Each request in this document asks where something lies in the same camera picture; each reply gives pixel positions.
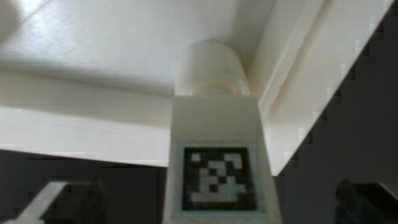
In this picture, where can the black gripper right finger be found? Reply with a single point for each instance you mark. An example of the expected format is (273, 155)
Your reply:
(367, 203)

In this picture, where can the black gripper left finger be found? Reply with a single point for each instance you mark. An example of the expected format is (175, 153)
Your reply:
(71, 203)

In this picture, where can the white table leg with tag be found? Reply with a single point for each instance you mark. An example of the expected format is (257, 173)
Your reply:
(220, 188)

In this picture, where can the white square tabletop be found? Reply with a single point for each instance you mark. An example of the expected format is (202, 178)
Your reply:
(90, 56)

